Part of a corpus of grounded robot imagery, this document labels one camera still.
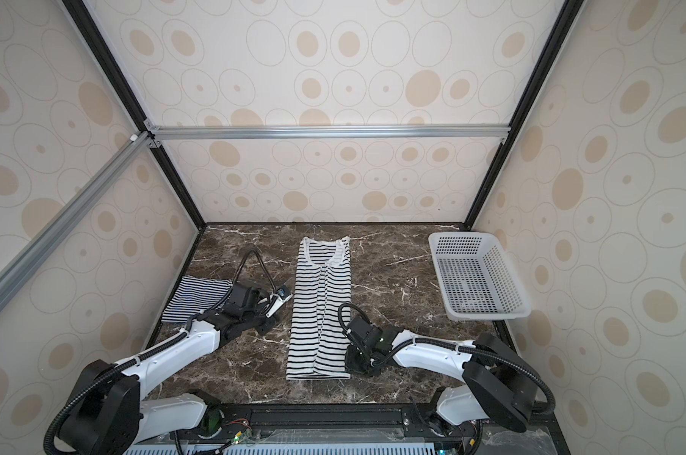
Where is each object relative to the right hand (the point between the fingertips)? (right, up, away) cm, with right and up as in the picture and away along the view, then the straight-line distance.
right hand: (353, 368), depth 82 cm
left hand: (-21, +17, +5) cm, 28 cm away
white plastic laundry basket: (+45, +24, +21) cm, 55 cm away
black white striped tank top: (-11, +20, +17) cm, 28 cm away
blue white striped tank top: (-54, +19, +14) cm, 59 cm away
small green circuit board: (-29, -12, -11) cm, 34 cm away
